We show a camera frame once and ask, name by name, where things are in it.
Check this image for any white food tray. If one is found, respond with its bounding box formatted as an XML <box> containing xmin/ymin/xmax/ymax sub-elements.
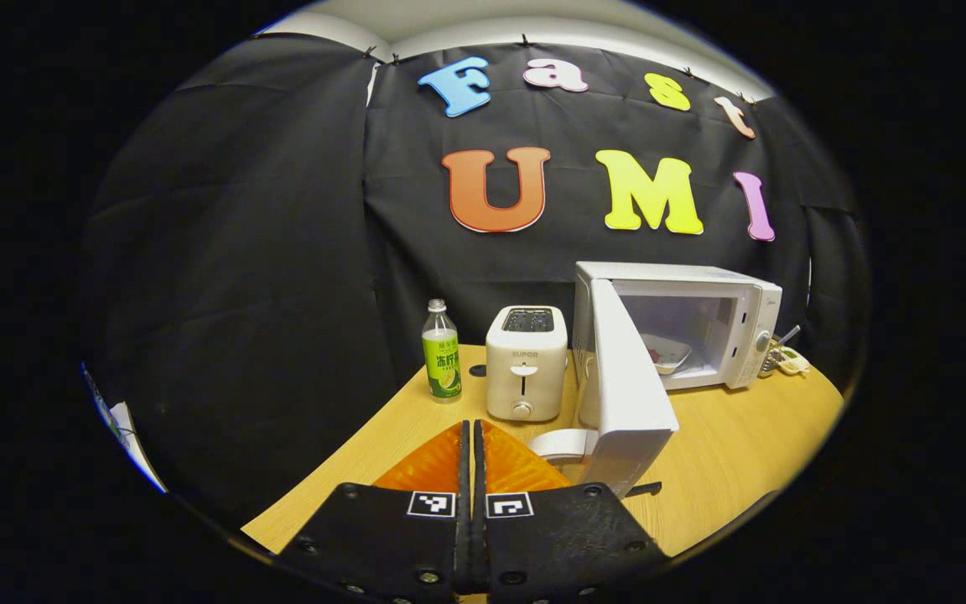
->
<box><xmin>641</xmin><ymin>333</ymin><xmax>693</xmax><ymax>376</ymax></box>

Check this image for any black backdrop cloth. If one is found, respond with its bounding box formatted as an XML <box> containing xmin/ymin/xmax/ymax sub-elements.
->
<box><xmin>80</xmin><ymin>34</ymin><xmax>870</xmax><ymax>529</ymax></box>

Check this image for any white microwave oven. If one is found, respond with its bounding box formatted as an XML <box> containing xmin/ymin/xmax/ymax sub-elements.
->
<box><xmin>529</xmin><ymin>261</ymin><xmax>784</xmax><ymax>500</ymax></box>

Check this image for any divided white seed dish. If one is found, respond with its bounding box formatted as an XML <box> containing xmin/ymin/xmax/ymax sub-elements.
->
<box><xmin>772</xmin><ymin>346</ymin><xmax>811</xmax><ymax>376</ymax></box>

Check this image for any green label drink bottle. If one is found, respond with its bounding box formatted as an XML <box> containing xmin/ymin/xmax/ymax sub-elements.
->
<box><xmin>422</xmin><ymin>299</ymin><xmax>464</xmax><ymax>404</ymax></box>

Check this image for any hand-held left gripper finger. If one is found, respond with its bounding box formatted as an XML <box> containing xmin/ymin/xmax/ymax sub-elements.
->
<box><xmin>278</xmin><ymin>419</ymin><xmax>473</xmax><ymax>604</ymax></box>
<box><xmin>472</xmin><ymin>419</ymin><xmax>670</xmax><ymax>604</ymax></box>

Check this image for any white toaster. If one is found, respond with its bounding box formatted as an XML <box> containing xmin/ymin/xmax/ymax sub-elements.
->
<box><xmin>485</xmin><ymin>305</ymin><xmax>569</xmax><ymax>423</ymax></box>

